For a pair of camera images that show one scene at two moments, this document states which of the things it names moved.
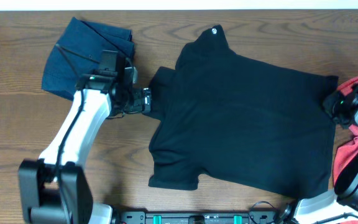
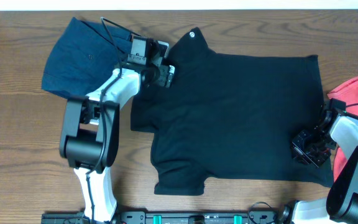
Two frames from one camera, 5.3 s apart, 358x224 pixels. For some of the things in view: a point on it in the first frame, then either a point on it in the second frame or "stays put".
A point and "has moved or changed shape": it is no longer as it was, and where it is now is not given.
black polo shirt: x=240 y=119 has moved or changed shape
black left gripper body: x=146 y=100 -> x=169 y=76
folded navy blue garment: x=77 y=51 stays put
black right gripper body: x=335 y=106 -> x=313 y=148
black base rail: x=255 y=216 stays put
